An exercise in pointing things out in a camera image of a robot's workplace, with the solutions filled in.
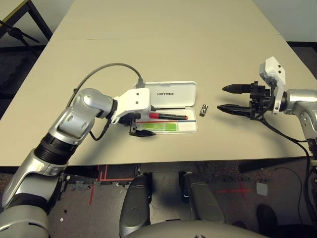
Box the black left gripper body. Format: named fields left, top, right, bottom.
left=119, top=113, right=142, bottom=136

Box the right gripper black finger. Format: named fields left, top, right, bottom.
left=217, top=104, right=252, bottom=117
left=221, top=84, right=252, bottom=94

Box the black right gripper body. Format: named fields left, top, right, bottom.
left=249, top=80, right=275, bottom=120

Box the red black marker pen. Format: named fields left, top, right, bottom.
left=149, top=113, right=188, bottom=120

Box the green highlighter marker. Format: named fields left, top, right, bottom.
left=142, top=122, right=179, bottom=131

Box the white plastic pencil case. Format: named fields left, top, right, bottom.
left=133, top=80, right=199, bottom=135

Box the grey robot left leg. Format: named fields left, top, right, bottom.
left=119, top=173, right=152, bottom=238

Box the grey robot leg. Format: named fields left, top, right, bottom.
left=119, top=173, right=152, bottom=238
left=182, top=172, right=225, bottom=223

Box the pale square floor sheet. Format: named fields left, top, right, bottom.
left=256, top=182, right=269, bottom=196

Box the grey robot right leg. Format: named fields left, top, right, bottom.
left=182, top=172, right=225, bottom=223

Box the grey robot torso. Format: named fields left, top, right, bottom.
left=123, top=220, right=268, bottom=238

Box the black tripod stand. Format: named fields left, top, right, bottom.
left=0, top=21, right=40, bottom=44

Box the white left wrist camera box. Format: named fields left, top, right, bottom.
left=110, top=88, right=152, bottom=124

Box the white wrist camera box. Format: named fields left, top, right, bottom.
left=259, top=56, right=287, bottom=115
left=110, top=88, right=152, bottom=124

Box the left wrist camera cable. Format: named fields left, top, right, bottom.
left=73, top=63, right=147, bottom=142

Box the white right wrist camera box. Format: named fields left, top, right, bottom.
left=259, top=56, right=287, bottom=115

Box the side table with black frame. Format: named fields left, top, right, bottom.
left=0, top=0, right=53, bottom=48

